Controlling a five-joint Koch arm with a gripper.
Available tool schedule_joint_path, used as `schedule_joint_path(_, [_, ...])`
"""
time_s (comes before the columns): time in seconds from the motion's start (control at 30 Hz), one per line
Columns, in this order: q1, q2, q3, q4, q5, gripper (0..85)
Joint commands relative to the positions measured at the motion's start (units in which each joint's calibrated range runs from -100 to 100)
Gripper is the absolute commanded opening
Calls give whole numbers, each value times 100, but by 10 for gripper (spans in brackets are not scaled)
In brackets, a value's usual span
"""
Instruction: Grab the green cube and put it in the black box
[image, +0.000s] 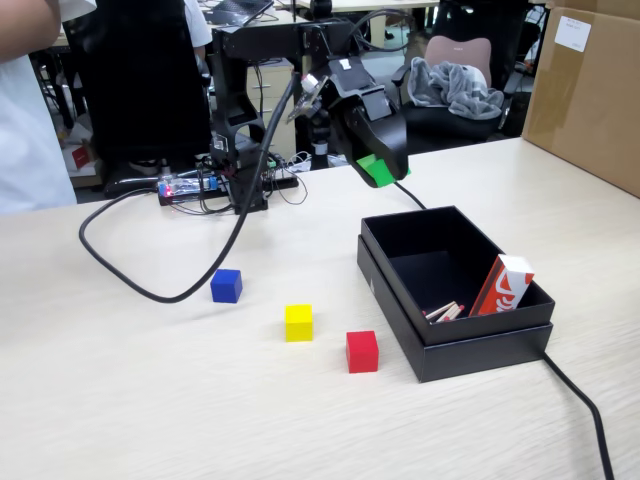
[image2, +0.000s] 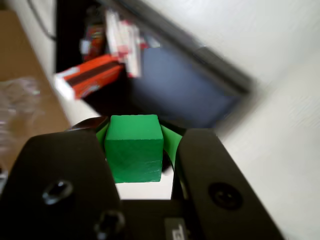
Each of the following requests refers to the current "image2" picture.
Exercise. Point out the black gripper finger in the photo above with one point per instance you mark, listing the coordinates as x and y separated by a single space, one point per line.
220 180
62 175

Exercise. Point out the green cube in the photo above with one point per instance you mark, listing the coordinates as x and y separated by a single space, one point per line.
135 150

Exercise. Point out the large brown cardboard box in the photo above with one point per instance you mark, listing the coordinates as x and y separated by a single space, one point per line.
25 120

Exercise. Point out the black cardboard box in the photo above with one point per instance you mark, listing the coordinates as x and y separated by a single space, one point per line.
180 87

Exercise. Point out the red white matchbox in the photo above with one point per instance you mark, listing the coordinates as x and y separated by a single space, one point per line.
92 75

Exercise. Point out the black open box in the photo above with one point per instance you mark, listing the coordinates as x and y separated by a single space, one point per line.
225 67

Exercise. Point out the wooden match red head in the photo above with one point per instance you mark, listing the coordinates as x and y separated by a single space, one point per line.
124 42

